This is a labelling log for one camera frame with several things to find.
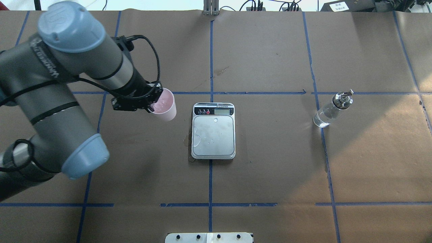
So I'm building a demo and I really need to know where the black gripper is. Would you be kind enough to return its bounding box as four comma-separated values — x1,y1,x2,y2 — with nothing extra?
111,76,163,113

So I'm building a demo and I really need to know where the pink plastic cup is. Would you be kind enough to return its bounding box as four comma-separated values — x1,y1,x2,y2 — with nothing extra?
150,88,177,122

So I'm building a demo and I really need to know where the glass sauce dispenser bottle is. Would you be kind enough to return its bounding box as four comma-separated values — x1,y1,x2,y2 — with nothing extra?
312,89,354,128

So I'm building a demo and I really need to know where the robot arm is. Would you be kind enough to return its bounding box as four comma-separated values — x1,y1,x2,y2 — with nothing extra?
1,1,163,200

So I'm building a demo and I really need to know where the digital kitchen scale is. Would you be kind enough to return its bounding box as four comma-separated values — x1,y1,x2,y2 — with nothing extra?
191,103,236,160

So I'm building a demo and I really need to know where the black device with label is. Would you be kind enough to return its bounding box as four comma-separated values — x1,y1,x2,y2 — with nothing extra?
319,0,377,12

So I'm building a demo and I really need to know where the brown paper table cover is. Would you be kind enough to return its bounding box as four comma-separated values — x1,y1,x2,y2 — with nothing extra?
1,9,431,243

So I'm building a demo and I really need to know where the aluminium frame post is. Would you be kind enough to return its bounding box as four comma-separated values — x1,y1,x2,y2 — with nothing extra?
202,0,220,16

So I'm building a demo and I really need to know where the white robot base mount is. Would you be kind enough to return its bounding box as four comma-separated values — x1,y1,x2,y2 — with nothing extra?
165,232,254,243

